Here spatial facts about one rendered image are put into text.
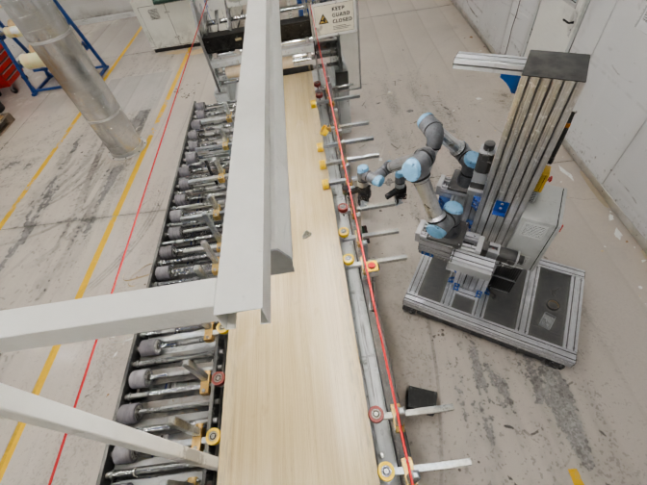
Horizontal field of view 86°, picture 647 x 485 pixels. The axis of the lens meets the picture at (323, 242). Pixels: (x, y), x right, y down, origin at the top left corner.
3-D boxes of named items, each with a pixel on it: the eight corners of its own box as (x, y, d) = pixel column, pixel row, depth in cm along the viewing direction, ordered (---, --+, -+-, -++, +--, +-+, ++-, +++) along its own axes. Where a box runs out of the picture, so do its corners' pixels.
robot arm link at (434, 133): (452, 131, 209) (428, 192, 246) (444, 121, 216) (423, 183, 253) (434, 133, 207) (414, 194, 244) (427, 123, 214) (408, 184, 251)
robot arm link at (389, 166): (437, 137, 193) (383, 158, 236) (427, 146, 188) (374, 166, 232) (447, 154, 196) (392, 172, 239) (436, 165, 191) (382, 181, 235)
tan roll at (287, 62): (336, 57, 413) (335, 45, 403) (338, 61, 405) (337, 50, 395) (219, 77, 418) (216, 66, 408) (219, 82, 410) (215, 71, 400)
